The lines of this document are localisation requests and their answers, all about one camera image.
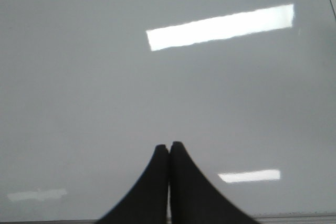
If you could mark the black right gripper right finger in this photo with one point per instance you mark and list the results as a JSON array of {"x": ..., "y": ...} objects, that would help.
[{"x": 193, "y": 199}]

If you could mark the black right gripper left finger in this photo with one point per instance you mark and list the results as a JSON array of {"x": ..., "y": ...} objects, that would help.
[{"x": 146, "y": 201}]

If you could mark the white whiteboard with metal frame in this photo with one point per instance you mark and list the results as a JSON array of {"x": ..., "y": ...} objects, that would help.
[{"x": 90, "y": 87}]

